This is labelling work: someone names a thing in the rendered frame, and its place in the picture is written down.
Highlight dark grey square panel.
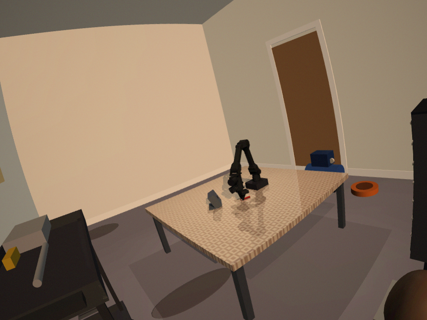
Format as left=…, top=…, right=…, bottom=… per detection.
left=207, top=190, right=222, bottom=210

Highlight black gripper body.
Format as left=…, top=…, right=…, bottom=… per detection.
left=235, top=181, right=249, bottom=195

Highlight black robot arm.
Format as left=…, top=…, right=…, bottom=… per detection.
left=228, top=139, right=262, bottom=194

